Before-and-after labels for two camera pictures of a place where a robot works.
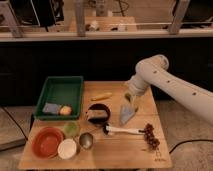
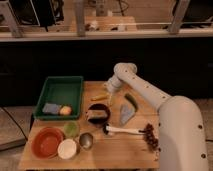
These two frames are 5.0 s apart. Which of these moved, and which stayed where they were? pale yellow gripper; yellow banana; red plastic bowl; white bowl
Moved: pale yellow gripper
Stayed: yellow banana; red plastic bowl; white bowl
